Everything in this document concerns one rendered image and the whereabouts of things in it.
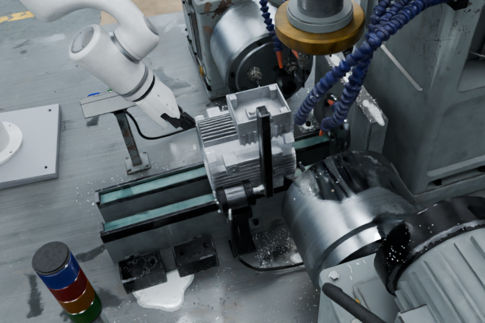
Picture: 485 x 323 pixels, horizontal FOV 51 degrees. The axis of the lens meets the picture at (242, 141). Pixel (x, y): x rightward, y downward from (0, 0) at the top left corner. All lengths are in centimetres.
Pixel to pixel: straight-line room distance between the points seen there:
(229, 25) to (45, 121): 69
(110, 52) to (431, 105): 65
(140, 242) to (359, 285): 62
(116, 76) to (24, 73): 101
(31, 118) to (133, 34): 82
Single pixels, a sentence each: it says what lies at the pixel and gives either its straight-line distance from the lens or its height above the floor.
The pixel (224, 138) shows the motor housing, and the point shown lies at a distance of 111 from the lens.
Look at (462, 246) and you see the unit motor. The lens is 67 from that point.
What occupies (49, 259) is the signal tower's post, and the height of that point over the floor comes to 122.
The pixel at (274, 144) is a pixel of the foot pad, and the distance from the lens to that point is 113.
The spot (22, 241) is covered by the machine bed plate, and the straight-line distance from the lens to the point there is 147.
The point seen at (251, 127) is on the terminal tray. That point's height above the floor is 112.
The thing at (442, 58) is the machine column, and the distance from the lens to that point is 103.
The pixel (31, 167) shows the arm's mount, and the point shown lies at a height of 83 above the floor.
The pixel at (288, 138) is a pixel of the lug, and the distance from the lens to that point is 113.
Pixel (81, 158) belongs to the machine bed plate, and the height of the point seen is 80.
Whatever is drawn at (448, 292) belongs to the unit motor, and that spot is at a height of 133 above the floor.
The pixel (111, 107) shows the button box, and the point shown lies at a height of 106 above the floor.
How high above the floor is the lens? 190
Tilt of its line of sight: 47 degrees down
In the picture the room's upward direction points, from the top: 6 degrees counter-clockwise
